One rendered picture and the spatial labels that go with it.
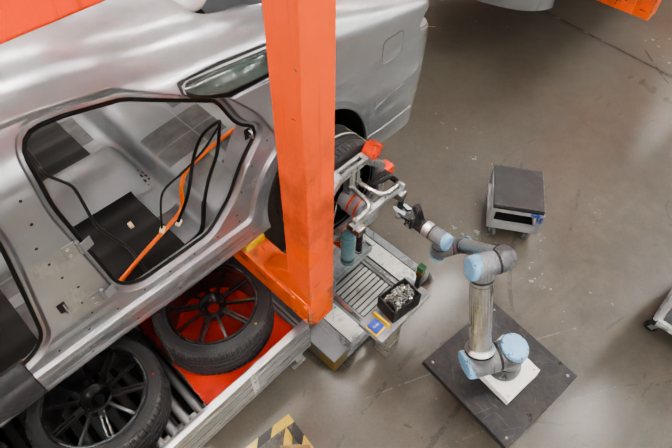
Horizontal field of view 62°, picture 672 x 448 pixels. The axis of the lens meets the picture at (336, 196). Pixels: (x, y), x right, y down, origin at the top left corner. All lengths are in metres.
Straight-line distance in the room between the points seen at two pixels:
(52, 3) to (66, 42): 1.11
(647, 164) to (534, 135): 0.91
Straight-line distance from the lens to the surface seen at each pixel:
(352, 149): 2.96
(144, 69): 2.30
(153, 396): 3.04
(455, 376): 3.25
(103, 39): 2.37
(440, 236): 3.02
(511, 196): 4.01
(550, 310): 3.97
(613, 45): 6.46
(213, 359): 3.07
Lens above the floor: 3.23
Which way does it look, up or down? 49 degrees down
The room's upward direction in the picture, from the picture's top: 1 degrees clockwise
